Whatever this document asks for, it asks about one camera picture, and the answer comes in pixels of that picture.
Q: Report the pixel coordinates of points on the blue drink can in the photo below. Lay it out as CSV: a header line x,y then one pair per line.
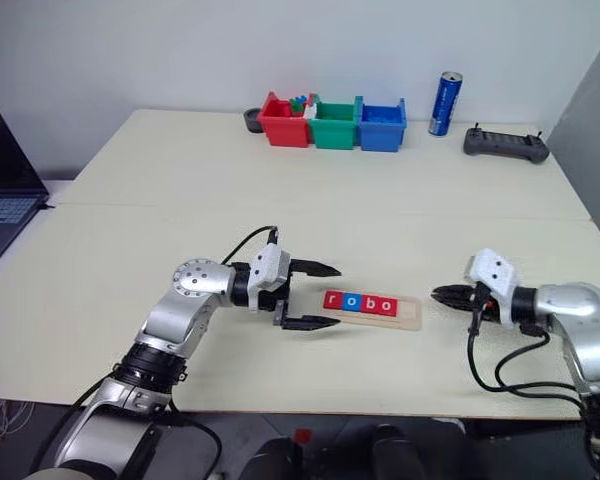
x,y
445,105

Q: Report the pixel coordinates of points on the grey remote controller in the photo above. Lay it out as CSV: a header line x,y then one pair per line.
x,y
505,145

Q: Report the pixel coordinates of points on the dark rounded shape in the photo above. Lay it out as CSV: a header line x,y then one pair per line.
x,y
270,460

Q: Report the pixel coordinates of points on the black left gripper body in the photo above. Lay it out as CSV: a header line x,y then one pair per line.
x,y
279,300

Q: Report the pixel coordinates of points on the red letter tile o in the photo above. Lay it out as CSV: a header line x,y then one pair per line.
x,y
386,305

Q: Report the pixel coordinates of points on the small coloured toy bricks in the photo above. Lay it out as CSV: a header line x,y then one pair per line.
x,y
297,105

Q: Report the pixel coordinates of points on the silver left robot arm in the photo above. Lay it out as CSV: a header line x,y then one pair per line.
x,y
190,295

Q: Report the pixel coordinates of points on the red letter tile b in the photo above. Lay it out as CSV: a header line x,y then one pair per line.
x,y
368,303

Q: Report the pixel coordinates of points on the blue plastic bin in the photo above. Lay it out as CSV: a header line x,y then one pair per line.
x,y
379,136

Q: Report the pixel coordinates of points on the red letter tile r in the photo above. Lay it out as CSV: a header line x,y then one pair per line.
x,y
333,300

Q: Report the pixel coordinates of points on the white side desk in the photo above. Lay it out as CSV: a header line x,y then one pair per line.
x,y
60,187

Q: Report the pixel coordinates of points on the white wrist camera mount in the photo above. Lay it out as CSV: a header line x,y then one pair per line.
x,y
495,272
267,267

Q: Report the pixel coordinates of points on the red plastic bin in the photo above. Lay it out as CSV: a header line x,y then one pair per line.
x,y
285,131

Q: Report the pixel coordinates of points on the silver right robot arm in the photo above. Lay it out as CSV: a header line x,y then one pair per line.
x,y
570,300

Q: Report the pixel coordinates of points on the wooden letter tray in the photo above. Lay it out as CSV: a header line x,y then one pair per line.
x,y
407,315

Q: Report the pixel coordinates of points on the black round holder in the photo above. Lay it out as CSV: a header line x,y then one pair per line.
x,y
252,122

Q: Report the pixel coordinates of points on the grey partition panel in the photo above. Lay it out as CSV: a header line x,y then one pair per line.
x,y
595,135

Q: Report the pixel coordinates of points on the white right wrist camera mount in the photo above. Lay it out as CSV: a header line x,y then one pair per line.
x,y
495,272

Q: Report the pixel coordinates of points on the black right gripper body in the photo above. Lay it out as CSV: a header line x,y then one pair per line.
x,y
486,302

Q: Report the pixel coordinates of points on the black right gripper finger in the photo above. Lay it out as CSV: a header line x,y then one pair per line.
x,y
457,291
460,301

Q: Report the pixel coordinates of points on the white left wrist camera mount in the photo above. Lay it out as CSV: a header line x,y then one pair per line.
x,y
267,267

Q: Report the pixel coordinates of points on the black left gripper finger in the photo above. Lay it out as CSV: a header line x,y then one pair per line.
x,y
307,323
312,269

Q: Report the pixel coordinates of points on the dark laptop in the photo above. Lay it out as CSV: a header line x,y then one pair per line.
x,y
5,170

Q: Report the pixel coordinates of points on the blue letter tile o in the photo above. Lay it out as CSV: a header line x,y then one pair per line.
x,y
350,301

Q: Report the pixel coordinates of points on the green plastic bin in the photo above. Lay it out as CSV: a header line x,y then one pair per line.
x,y
334,135

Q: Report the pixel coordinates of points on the small red object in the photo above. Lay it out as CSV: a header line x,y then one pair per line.
x,y
303,436

